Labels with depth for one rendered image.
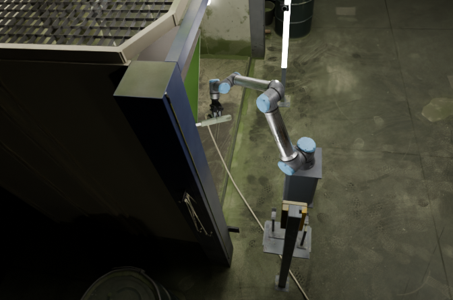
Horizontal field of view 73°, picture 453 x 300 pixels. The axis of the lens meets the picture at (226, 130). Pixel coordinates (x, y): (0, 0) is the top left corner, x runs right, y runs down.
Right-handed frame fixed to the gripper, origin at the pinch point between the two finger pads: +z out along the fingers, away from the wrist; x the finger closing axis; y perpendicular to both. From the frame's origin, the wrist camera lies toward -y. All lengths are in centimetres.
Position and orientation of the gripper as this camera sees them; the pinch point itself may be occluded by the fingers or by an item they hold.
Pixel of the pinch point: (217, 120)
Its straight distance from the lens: 278.7
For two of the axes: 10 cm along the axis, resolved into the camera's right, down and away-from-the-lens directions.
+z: 0.4, 9.4, 3.4
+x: -8.5, 2.1, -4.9
